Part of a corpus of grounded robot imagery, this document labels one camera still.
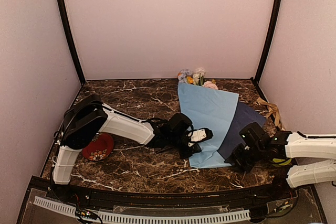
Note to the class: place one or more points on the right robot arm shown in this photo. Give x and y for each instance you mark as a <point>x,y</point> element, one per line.
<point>287,145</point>

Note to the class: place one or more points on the white slotted cable duct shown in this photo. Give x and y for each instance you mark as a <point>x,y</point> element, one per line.
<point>146,215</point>

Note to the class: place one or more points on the black right corner post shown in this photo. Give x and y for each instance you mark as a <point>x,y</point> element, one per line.
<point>268,41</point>

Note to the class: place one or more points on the black front frame rail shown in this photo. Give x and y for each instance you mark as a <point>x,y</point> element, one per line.
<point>252,197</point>

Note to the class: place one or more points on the pink and blue fake flower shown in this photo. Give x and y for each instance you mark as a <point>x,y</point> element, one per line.
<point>184,73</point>

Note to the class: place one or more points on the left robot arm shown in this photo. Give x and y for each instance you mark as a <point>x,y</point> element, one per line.
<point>90,117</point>

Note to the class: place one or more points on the red floral plate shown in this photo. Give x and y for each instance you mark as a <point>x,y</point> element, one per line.
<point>99,148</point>

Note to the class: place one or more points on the blue wrapping paper sheet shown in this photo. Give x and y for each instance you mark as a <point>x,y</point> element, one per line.
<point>222,113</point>

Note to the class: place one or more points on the black left corner post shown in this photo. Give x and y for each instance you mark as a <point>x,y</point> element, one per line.
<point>70,41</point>

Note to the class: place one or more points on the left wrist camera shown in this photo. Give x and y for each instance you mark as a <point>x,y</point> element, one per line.
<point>198,136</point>

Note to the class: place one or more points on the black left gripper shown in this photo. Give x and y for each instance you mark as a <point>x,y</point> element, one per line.
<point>195,150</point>

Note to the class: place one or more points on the yellow-green bowl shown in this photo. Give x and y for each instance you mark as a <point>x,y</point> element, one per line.
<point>280,162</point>

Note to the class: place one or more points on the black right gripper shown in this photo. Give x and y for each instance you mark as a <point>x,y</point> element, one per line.
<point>235,157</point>

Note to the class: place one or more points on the black corner post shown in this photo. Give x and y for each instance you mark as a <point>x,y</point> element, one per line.
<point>268,41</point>
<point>70,41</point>

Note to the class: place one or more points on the beige satin ribbon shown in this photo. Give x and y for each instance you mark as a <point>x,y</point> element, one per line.
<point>272,110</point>

